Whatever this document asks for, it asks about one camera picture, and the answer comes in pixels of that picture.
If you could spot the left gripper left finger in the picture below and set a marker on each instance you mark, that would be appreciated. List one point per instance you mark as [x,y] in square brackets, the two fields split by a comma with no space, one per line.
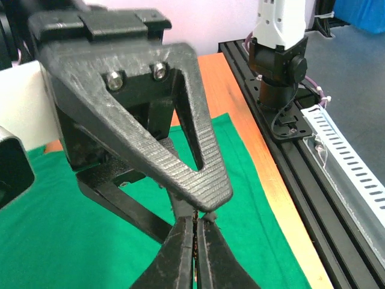
[173,265]

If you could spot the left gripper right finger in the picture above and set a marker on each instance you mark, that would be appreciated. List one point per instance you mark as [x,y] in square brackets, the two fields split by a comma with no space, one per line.
[216,264]

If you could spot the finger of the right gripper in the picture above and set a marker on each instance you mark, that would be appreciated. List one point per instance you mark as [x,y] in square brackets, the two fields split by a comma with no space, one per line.
[202,178]
[107,194]

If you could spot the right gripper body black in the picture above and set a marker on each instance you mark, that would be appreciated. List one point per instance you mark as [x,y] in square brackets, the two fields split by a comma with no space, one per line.
[112,88]

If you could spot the green t-shirt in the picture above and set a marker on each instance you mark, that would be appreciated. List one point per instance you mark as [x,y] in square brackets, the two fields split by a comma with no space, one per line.
[55,237]

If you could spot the blue gold butterfly brooch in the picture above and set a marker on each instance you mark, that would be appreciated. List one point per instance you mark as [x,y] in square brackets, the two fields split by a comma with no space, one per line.
[195,218]

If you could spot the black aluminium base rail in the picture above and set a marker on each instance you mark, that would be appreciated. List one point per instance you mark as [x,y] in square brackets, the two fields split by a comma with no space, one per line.
[344,254]

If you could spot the light blue cable duct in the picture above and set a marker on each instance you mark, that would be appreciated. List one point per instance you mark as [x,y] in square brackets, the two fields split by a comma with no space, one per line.
[366,183]

